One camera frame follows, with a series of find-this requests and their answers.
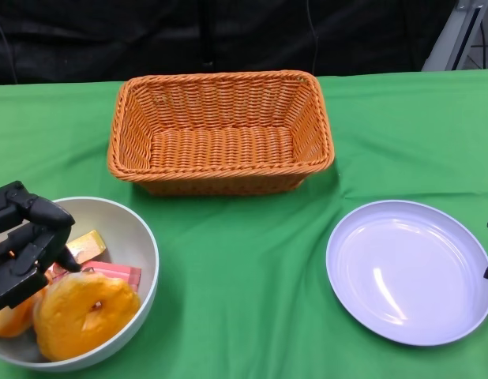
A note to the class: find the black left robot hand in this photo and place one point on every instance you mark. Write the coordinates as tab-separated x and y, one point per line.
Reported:
15	237

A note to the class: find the striped croissant bread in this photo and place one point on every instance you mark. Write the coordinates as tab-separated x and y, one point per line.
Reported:
11	321

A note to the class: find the grey round bowl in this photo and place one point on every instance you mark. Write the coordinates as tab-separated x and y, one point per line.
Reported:
125	233

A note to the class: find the yellow cake slice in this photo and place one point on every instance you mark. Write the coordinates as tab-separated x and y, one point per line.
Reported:
88	245

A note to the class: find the lavender round plate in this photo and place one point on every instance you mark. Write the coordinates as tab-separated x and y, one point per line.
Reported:
406	276

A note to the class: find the salmon pink cake slice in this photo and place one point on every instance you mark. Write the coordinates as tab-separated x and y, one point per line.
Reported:
117	272

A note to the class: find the orange wicker basket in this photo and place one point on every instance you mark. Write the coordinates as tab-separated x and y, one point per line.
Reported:
220	150

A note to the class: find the green tablecloth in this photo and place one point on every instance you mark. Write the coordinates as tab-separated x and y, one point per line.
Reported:
406	138

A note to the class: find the black backdrop cloth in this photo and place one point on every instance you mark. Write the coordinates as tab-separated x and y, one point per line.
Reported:
109	39

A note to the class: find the aluminium frame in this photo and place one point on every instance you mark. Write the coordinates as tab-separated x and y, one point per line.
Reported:
445	39

